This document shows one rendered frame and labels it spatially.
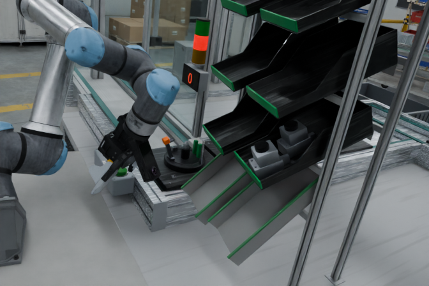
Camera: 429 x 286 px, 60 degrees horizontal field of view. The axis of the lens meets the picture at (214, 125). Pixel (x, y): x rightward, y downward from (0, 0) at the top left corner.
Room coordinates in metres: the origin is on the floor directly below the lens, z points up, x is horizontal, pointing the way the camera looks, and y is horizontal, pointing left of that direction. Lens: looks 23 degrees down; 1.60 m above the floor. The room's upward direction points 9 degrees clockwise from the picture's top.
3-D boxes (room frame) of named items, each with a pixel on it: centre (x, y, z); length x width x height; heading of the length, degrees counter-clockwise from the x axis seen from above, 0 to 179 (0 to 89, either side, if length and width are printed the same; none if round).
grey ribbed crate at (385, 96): (2.78, -1.25, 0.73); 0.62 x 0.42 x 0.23; 35
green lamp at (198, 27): (1.32, 0.09, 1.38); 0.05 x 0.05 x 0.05
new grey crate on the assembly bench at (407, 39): (6.15, -2.70, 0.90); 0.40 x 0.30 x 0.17; 136
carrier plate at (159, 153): (1.10, 0.08, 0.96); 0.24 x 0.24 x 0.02; 35
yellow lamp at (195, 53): (1.32, 0.09, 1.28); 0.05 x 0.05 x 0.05
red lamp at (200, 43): (1.32, 0.09, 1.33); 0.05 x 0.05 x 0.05
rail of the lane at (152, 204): (1.24, 0.36, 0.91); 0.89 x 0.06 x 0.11; 35
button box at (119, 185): (1.05, 0.31, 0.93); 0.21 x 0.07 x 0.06; 35
